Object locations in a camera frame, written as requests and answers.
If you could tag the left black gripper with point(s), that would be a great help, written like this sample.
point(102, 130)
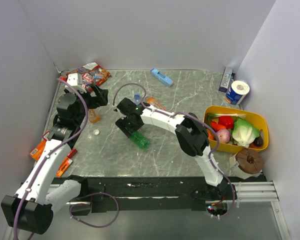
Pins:
point(100, 100)

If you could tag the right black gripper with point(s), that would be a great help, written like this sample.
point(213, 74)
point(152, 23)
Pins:
point(121, 124)

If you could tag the orange tea bottle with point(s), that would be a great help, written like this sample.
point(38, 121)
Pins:
point(93, 116)
point(154, 102)

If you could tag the green plastic bottle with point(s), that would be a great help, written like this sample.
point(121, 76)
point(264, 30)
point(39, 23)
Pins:
point(140, 140)

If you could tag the white bottle cap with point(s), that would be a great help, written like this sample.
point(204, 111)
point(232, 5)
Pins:
point(96, 132)

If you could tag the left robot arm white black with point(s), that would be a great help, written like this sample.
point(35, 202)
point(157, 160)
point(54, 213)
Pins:
point(32, 207)

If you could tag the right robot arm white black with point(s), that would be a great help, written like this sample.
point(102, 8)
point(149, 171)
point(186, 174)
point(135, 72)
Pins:
point(191, 134)

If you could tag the clear blue water bottle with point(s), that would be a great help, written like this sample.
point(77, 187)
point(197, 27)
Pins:
point(137, 99)

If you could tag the red candy bag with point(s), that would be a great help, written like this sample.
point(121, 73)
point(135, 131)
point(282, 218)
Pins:
point(91, 73)

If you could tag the orange utility knife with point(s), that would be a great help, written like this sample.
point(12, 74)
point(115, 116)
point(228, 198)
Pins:
point(66, 162)

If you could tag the orange red battery pack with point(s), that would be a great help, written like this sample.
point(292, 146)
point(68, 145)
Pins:
point(36, 153)

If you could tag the orange carrot toy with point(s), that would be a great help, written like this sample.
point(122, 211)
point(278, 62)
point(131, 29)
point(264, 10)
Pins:
point(216, 127)

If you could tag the pink onion toy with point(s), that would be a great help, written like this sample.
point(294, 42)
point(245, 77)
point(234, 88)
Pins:
point(224, 136)

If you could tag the red pepper toy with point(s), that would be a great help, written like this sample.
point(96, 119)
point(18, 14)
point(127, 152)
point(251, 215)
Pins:
point(226, 121)

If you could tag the green cabbage toy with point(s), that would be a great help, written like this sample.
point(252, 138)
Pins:
point(244, 133)

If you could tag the toilet paper roll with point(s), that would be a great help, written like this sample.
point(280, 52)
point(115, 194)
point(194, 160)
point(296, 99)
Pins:
point(237, 92)

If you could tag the dark eggplant toy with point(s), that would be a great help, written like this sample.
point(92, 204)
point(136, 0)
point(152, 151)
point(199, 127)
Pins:
point(258, 142)

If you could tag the yellow plastic basket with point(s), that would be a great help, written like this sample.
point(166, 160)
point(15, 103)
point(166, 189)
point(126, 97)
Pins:
point(257, 120)

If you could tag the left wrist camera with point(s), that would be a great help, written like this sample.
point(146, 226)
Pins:
point(75, 81)

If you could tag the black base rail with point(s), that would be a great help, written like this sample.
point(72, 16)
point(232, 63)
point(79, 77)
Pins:
point(153, 193)

